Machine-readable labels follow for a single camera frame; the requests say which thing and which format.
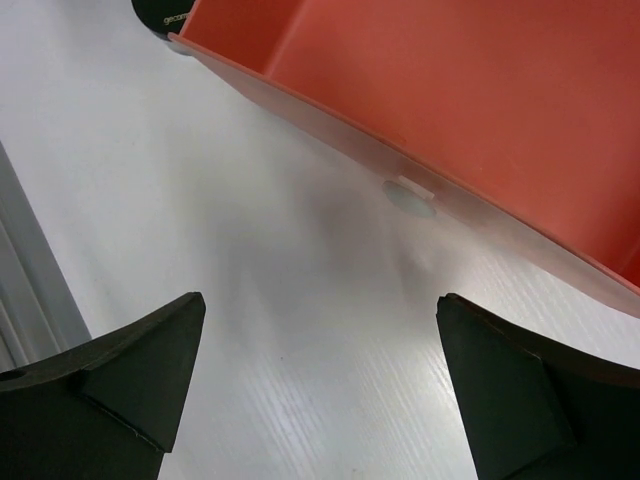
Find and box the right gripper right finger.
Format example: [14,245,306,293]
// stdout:
[436,294,639,479]

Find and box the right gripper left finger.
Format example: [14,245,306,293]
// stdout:
[1,292,205,479]

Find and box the black round compact jar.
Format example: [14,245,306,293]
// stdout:
[131,0,196,41]

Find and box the orange drawer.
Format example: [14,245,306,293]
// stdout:
[173,1,639,316]

